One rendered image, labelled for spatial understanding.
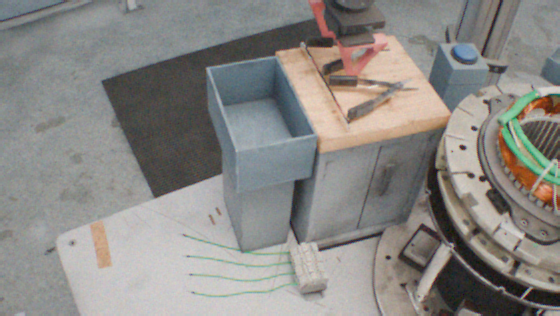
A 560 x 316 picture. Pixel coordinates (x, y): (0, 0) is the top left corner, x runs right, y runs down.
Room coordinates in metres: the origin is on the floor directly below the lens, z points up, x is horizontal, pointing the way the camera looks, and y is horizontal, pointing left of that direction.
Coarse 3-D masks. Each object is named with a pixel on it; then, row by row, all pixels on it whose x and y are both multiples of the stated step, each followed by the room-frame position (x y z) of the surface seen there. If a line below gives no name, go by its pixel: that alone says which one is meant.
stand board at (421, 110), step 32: (288, 64) 0.63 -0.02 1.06; (320, 64) 0.63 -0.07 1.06; (352, 64) 0.64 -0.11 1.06; (384, 64) 0.64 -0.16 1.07; (320, 96) 0.56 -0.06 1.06; (352, 96) 0.57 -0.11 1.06; (416, 96) 0.58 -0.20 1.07; (320, 128) 0.50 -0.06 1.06; (352, 128) 0.50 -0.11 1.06; (384, 128) 0.51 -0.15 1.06; (416, 128) 0.53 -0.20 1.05
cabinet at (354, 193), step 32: (320, 160) 0.48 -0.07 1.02; (352, 160) 0.51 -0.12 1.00; (384, 160) 0.53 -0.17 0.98; (416, 160) 0.55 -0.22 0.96; (320, 192) 0.49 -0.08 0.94; (352, 192) 0.51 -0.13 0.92; (384, 192) 0.52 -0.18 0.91; (416, 192) 0.55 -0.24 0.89; (320, 224) 0.50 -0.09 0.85; (352, 224) 0.52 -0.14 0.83; (384, 224) 0.54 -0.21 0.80
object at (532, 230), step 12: (504, 96) 0.56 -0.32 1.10; (516, 96) 0.56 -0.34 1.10; (492, 108) 0.53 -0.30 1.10; (480, 132) 0.48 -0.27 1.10; (480, 144) 0.46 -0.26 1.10; (480, 156) 0.44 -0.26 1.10; (492, 180) 0.40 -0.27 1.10; (516, 204) 0.37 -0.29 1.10; (516, 216) 0.35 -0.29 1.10; (528, 216) 0.35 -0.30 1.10; (528, 228) 0.33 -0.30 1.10; (540, 228) 0.33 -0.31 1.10; (552, 228) 0.33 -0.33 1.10; (540, 240) 0.32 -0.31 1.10; (552, 240) 0.32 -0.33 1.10
